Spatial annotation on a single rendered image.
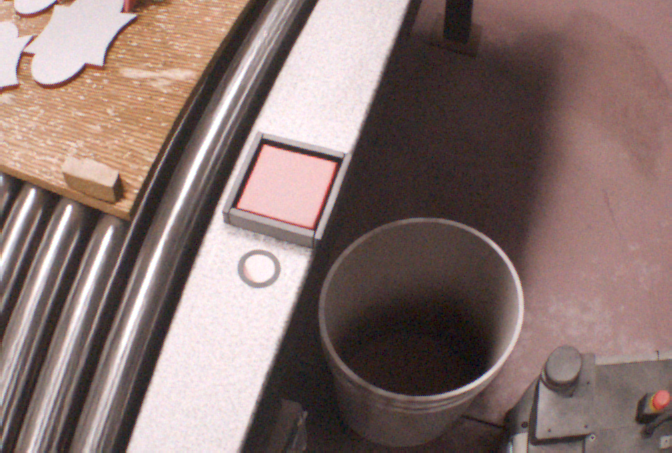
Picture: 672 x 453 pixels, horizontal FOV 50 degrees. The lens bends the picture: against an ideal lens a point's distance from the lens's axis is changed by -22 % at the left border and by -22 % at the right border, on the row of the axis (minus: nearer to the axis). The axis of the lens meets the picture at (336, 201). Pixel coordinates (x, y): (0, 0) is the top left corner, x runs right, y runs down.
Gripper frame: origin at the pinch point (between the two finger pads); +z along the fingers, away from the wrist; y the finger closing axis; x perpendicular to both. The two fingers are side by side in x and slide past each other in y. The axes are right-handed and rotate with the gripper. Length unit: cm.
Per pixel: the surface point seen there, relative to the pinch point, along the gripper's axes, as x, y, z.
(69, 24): -3.6, -1.1, 1.6
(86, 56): -7.3, 3.9, 2.4
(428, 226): 36, 38, 47
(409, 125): 90, 28, 68
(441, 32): 118, 29, 58
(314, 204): -14.9, 29.5, 4.7
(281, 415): -25.1, 31.7, 18.3
